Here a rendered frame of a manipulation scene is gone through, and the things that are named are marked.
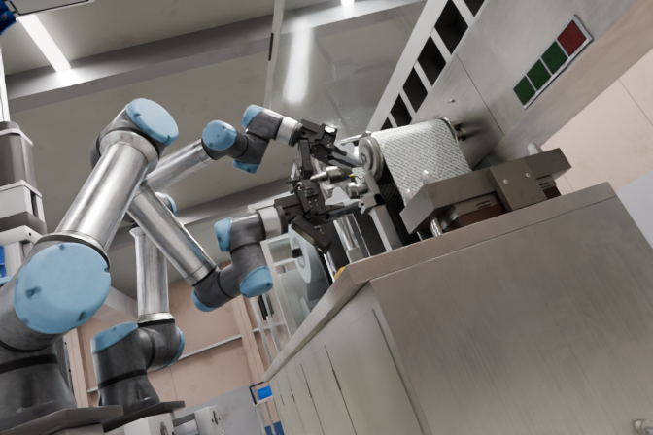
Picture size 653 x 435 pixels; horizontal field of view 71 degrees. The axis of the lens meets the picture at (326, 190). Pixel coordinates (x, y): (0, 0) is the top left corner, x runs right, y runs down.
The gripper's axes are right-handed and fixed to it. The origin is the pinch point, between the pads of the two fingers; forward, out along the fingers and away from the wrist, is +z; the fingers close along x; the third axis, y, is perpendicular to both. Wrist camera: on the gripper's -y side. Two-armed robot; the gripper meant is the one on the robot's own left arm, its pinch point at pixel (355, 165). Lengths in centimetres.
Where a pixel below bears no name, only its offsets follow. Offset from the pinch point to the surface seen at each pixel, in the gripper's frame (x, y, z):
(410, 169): -8.2, 0.5, 14.2
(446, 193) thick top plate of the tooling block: -28.0, -15.4, 19.7
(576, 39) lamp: -51, 19, 32
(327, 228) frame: 25.1, -10.8, 0.2
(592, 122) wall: 191, 263, 202
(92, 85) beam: 286, 152, -257
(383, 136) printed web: -7.7, 7.9, 4.0
